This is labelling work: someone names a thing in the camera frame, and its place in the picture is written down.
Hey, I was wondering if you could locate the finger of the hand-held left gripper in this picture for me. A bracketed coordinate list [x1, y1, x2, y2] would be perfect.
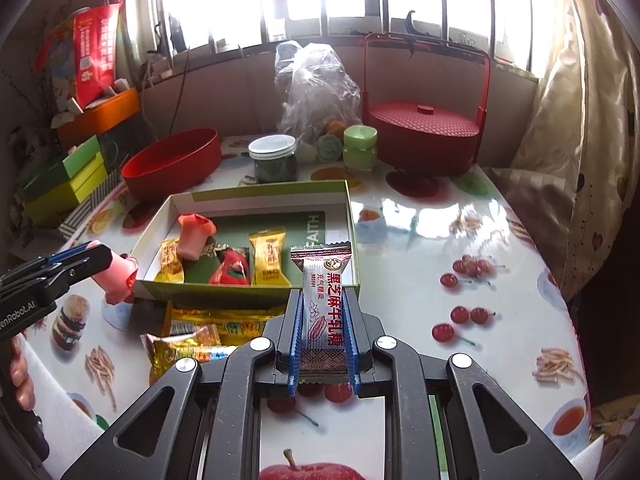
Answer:
[30, 245, 114, 306]
[0, 243, 101, 286]

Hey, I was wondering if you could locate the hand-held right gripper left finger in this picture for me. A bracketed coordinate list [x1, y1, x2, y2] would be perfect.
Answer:
[60, 290, 307, 480]

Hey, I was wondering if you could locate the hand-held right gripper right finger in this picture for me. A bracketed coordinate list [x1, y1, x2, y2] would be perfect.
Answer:
[343, 290, 586, 480]

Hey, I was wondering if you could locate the pink jelly cup lid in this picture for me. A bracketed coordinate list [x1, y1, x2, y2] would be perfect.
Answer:
[179, 213, 217, 261]
[91, 249, 140, 307]

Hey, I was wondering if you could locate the white red-lettered candy packet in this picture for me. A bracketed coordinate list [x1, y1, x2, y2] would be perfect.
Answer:
[290, 242, 359, 387]

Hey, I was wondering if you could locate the gold candy packet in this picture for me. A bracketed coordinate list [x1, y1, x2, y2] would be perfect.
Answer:
[154, 237, 186, 284]
[167, 302, 287, 347]
[141, 332, 237, 377]

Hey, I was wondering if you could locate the yellow peanut candy packet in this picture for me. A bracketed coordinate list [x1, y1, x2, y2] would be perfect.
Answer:
[249, 227, 293, 288]

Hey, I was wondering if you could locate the red and black candy packet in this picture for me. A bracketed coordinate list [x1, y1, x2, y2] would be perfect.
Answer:
[209, 246, 251, 286]

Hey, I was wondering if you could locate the green cardboard box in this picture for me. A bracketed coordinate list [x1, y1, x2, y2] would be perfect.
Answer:
[132, 180, 362, 309]

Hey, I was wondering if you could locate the person's left hand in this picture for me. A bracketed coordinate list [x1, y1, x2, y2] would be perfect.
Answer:
[7, 332, 37, 411]

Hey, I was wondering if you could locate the black white striped box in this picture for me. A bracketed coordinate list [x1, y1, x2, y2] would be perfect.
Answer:
[57, 170, 128, 241]

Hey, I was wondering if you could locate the stack of green yellow boxes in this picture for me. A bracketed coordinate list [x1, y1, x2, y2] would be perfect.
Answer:
[24, 152, 110, 226]

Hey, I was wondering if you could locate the green long box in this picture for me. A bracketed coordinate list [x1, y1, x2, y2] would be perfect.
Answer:
[22, 135, 103, 203]

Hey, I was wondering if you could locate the red oval plastic basin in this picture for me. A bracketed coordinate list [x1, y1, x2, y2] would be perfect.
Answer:
[121, 128, 222, 204]

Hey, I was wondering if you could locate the orange box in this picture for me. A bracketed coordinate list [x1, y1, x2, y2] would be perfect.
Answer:
[55, 87, 141, 152]

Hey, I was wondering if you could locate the colourful printed bag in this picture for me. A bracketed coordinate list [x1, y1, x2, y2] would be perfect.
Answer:
[40, 22, 81, 116]

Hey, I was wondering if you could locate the clear jar with white lid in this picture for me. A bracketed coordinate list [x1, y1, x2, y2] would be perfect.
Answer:
[248, 135, 299, 185]

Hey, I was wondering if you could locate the red paper bag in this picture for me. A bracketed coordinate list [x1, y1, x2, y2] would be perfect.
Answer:
[72, 0, 125, 109]

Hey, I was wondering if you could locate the small green jar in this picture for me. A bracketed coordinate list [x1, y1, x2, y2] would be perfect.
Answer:
[342, 126, 379, 173]

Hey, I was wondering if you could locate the clear plastic bag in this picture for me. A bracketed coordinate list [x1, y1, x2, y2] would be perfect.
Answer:
[275, 41, 362, 146]

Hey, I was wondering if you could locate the cream patterned curtain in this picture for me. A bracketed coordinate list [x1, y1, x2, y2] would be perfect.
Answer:
[487, 0, 640, 301]

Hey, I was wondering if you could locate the black hook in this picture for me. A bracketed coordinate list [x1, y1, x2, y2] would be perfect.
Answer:
[404, 9, 419, 56]

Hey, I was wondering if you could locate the red lidded basket with handle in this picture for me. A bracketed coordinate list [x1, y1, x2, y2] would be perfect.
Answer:
[362, 32, 492, 179]

